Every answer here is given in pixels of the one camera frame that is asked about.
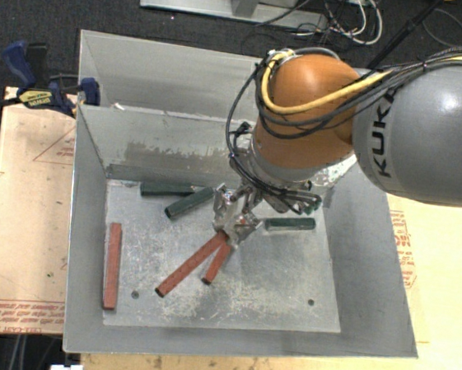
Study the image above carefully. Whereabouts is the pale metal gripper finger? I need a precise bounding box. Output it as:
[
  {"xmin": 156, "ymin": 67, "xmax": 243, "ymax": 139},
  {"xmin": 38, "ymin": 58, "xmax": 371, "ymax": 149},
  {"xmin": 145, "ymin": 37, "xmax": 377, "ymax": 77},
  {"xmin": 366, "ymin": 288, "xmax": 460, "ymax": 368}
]
[
  {"xmin": 226, "ymin": 212, "xmax": 264, "ymax": 251},
  {"xmin": 209, "ymin": 181, "xmax": 236, "ymax": 236}
]

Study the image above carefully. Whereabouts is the dark green flat block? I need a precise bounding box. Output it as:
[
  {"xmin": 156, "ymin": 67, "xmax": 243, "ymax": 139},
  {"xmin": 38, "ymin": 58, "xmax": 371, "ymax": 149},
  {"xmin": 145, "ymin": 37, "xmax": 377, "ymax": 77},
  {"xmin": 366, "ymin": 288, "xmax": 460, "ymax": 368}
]
[
  {"xmin": 263, "ymin": 212, "xmax": 318, "ymax": 238},
  {"xmin": 163, "ymin": 181, "xmax": 217, "ymax": 226},
  {"xmin": 138, "ymin": 179, "xmax": 195, "ymax": 203}
]

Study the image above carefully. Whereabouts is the red-brown flat block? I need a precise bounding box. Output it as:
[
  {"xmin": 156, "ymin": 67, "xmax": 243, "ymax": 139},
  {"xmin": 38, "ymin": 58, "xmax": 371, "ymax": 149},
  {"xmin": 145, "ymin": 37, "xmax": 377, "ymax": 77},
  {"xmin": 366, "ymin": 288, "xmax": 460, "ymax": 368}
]
[
  {"xmin": 99, "ymin": 221, "xmax": 127, "ymax": 312},
  {"xmin": 201, "ymin": 241, "xmax": 236, "ymax": 288},
  {"xmin": 154, "ymin": 223, "xmax": 229, "ymax": 306}
]

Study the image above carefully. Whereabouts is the grey metal bin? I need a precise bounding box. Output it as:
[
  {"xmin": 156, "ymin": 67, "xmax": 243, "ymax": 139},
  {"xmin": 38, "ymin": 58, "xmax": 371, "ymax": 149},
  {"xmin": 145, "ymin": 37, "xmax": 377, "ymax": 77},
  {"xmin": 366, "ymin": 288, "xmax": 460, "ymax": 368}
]
[{"xmin": 44, "ymin": 29, "xmax": 451, "ymax": 370}]

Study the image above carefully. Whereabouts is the brown cardboard board, red print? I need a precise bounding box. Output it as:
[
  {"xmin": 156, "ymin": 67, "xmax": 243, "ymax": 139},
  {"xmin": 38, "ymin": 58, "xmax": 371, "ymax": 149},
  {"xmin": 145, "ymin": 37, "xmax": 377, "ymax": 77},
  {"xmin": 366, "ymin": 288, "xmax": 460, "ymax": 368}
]
[{"xmin": 0, "ymin": 85, "xmax": 455, "ymax": 370}]

